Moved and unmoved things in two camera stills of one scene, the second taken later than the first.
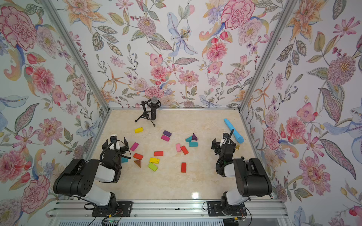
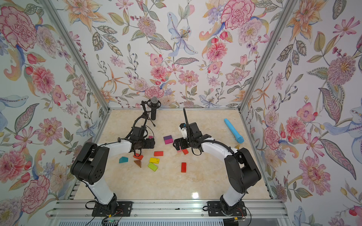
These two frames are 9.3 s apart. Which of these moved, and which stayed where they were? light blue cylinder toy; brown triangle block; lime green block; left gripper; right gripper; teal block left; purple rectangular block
Moved: left gripper; purple rectangular block; right gripper
Stayed: brown triangle block; light blue cylinder toy; lime green block; teal block left
